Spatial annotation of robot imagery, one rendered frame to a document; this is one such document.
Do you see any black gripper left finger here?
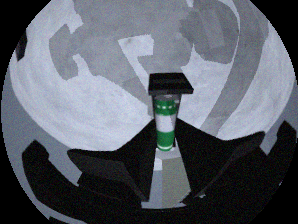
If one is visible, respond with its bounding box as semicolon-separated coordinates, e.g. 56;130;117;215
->
67;119;157;202

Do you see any green and white battery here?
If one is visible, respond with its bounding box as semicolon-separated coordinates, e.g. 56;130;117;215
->
154;96;177;151

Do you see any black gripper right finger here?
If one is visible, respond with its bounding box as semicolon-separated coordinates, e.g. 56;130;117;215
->
174;117;265;197

